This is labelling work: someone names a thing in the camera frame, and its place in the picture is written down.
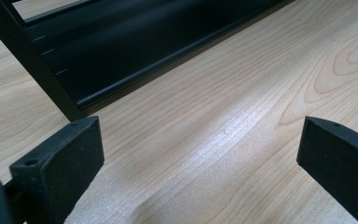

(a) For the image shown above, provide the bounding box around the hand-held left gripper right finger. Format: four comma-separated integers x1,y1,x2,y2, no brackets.
296,116,358,224

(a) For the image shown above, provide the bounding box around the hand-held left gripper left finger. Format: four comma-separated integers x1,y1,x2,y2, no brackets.
8,116,105,224

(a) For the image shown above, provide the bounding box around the black metal rack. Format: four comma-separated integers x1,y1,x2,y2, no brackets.
0,0,296,123

